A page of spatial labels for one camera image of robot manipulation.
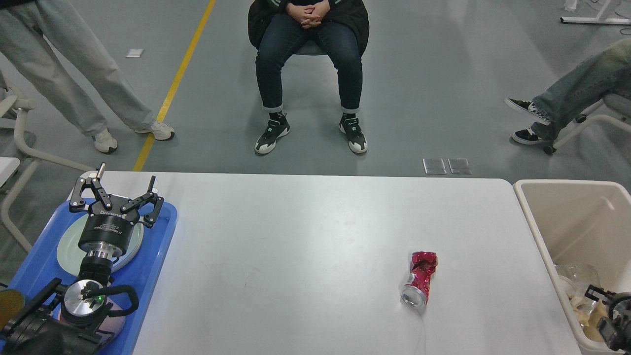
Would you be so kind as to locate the crushed red can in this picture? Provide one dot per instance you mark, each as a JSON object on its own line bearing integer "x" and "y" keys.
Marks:
{"x": 415, "y": 292}

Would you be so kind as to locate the white paper scrap on floor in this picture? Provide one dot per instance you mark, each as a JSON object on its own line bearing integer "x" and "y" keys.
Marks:
{"x": 135, "y": 53}

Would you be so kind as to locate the brown paper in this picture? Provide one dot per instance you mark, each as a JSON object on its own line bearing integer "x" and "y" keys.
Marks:
{"x": 583, "y": 308}

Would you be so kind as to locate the chair under middle person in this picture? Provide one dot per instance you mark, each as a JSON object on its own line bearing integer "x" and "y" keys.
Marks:
{"x": 310, "y": 49}

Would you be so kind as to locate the floor socket plate left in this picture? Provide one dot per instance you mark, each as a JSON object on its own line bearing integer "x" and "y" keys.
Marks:
{"x": 434, "y": 167}

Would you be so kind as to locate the white desk leg far right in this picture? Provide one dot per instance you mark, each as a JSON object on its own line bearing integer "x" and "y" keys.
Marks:
{"x": 606, "y": 15}

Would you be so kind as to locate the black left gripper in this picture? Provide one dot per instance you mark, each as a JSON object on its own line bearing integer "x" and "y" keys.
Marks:
{"x": 108, "y": 229}

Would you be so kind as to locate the seated person on right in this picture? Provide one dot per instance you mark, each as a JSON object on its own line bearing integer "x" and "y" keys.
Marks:
{"x": 607, "y": 72}

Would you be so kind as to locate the green plate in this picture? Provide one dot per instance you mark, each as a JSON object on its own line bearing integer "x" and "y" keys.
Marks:
{"x": 69, "y": 255}

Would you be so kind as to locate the white paper cup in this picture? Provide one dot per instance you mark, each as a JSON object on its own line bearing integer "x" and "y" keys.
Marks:
{"x": 589, "y": 327}

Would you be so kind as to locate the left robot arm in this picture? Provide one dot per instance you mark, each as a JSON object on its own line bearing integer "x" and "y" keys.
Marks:
{"x": 81, "y": 317}

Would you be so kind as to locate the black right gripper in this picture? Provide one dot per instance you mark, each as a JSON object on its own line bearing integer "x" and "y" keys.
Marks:
{"x": 616, "y": 329}

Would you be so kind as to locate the aluminium foil tray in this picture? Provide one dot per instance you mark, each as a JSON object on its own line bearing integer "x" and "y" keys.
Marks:
{"x": 576, "y": 277}

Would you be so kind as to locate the beige plastic bin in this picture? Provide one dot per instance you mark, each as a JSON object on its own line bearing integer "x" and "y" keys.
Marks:
{"x": 580, "y": 221}

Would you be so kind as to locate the floor socket plate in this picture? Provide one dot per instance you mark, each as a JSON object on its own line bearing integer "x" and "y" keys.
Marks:
{"x": 434, "y": 167}
{"x": 460, "y": 166}

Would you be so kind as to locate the floor socket plate right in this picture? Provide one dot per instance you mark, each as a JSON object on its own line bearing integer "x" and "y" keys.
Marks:
{"x": 460, "y": 166}

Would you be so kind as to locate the white office chair right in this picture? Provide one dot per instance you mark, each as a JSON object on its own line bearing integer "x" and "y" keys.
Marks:
{"x": 614, "y": 102}

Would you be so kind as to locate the blue plastic tray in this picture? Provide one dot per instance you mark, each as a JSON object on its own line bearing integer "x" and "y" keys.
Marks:
{"x": 141, "y": 273}

